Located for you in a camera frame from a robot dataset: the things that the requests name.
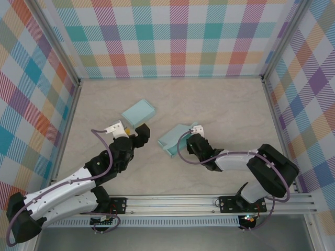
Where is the long aluminium base rail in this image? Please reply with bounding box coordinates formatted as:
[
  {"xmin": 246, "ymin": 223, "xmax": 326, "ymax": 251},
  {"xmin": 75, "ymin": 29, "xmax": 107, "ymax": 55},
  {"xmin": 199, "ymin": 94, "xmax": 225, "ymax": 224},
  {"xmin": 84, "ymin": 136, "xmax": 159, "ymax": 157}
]
[{"xmin": 78, "ymin": 193, "xmax": 317, "ymax": 216}]

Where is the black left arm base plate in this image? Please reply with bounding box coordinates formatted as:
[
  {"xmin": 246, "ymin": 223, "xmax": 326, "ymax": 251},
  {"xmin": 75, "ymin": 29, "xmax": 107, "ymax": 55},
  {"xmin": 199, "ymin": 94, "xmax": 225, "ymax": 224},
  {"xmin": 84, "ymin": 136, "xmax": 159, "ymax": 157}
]
[{"xmin": 88, "ymin": 197, "xmax": 128, "ymax": 215}]

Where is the white slotted cable duct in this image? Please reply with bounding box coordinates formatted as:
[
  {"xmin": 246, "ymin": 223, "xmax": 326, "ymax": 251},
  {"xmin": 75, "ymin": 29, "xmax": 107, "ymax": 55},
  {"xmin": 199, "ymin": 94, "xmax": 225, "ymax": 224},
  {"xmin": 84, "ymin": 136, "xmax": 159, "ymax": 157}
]
[{"xmin": 43, "ymin": 216, "xmax": 240, "ymax": 227}]

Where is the small black controller board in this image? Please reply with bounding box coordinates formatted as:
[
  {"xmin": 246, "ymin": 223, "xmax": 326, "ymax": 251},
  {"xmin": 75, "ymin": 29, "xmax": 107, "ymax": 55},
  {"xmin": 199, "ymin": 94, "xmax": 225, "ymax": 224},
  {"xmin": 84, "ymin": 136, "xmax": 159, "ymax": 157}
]
[{"xmin": 90, "ymin": 216, "xmax": 116, "ymax": 226}]

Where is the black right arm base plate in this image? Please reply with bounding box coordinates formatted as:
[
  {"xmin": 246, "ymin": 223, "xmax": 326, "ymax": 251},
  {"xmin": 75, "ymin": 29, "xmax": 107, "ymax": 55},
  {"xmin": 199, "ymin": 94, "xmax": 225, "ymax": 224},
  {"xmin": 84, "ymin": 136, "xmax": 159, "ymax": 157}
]
[{"xmin": 218, "ymin": 195, "xmax": 267, "ymax": 213}]

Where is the aluminium side floor rail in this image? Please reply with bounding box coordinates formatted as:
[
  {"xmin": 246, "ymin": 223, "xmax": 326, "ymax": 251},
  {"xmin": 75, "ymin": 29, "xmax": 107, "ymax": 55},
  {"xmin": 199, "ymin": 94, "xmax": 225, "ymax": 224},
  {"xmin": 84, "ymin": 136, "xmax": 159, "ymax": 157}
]
[{"xmin": 46, "ymin": 79, "xmax": 84, "ymax": 196}]

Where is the aluminium frame post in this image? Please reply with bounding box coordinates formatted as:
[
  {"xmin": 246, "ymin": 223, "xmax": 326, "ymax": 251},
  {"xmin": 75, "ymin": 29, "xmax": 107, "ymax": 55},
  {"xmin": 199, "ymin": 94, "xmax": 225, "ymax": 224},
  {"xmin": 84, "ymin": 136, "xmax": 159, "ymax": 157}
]
[
  {"xmin": 29, "ymin": 0, "xmax": 81, "ymax": 85},
  {"xmin": 261, "ymin": 0, "xmax": 309, "ymax": 79}
]

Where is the grey metal panel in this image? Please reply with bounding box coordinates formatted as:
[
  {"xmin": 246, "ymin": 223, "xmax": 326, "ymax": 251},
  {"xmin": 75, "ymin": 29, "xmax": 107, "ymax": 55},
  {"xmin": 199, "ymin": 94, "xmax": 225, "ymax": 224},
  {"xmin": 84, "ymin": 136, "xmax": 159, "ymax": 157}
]
[{"xmin": 33, "ymin": 226, "xmax": 315, "ymax": 251}]

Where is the light blue paper box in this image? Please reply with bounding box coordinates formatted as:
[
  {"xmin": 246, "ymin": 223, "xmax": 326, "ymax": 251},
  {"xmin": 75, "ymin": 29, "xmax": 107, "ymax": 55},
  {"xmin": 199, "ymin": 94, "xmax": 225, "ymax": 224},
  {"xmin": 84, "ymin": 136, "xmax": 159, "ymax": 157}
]
[
  {"xmin": 157, "ymin": 121, "xmax": 199, "ymax": 159},
  {"xmin": 121, "ymin": 98, "xmax": 157, "ymax": 129}
]

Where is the thin aluminium wall floor rail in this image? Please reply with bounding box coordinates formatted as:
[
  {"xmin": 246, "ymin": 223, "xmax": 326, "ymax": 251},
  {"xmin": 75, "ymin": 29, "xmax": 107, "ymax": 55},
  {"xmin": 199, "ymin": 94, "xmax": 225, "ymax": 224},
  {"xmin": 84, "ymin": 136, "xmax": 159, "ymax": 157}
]
[{"xmin": 79, "ymin": 75, "xmax": 264, "ymax": 80}]

